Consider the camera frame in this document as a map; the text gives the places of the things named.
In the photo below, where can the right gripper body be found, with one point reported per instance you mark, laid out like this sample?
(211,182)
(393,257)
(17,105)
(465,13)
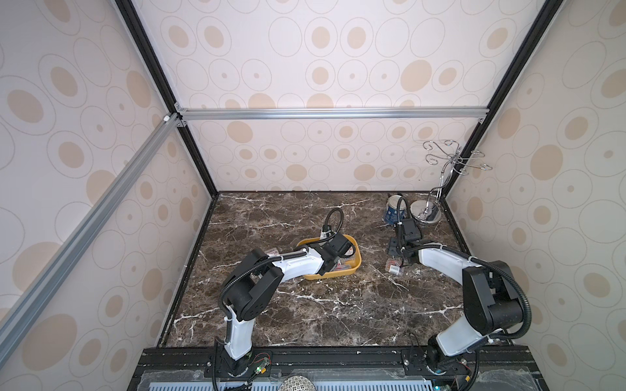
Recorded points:
(398,249)

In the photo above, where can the yellow plastic storage tray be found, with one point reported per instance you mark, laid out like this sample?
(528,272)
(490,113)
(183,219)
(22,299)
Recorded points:
(346,267)

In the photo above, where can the clear paper clip box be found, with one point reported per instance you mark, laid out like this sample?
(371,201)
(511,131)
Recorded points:
(274,252)
(395,267)

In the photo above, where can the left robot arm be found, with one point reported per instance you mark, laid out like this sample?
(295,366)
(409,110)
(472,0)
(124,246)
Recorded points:
(248,290)

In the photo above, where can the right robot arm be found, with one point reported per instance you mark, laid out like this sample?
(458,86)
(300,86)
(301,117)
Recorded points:
(495,307)

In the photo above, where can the blue tin can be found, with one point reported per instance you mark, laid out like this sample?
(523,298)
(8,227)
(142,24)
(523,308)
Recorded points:
(395,210)

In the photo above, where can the chrome hook stand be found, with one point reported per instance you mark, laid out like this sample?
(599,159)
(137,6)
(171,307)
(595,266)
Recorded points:
(448,153)

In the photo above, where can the horizontal aluminium rail back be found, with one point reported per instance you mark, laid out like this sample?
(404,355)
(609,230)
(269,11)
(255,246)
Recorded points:
(333,113)

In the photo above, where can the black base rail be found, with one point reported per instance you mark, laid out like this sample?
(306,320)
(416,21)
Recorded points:
(508,367)

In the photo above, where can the aluminium rail left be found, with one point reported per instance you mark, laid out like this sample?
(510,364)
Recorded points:
(36,298)

